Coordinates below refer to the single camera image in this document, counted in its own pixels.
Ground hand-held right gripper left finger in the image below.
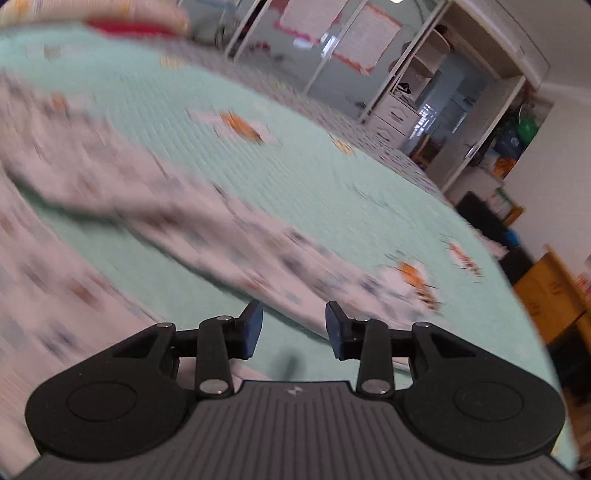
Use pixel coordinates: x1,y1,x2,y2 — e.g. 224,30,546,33
111,300,264,400

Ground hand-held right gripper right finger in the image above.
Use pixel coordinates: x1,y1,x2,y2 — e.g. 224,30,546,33
324,301,478,398

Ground white letter-print pants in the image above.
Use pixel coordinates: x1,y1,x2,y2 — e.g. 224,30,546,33
0,69,444,467

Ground white clothes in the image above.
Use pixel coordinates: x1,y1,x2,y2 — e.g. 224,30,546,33
475,233,509,259

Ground green bee-print bed quilt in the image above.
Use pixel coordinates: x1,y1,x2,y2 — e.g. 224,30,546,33
0,23,578,472

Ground black chair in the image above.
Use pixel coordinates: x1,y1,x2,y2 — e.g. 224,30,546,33
455,191,536,282

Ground green and white box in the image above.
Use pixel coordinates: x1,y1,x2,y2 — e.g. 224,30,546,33
489,187,525,222

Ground wooden desk cabinet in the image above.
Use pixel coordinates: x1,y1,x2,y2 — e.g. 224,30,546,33
512,244,591,344

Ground white drawer cabinet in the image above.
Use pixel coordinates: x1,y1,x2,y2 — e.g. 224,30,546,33
362,92,423,141

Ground hanging bags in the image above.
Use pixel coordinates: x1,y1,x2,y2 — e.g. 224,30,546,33
489,102,543,162

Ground sliding-door wardrobe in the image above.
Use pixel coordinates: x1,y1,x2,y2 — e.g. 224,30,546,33
185,0,451,124

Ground red pillow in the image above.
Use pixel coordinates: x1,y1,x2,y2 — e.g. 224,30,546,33
85,17,181,38

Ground rolled pink floral duvet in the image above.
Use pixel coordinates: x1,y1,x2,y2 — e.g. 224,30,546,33
0,0,192,37

